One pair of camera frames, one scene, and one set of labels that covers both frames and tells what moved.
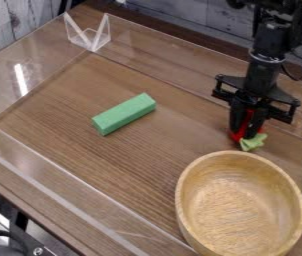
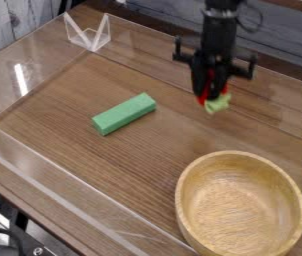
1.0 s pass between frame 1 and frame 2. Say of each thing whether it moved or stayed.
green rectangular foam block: stayed
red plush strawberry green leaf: moved
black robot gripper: moved
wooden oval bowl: stayed
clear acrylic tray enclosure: stayed
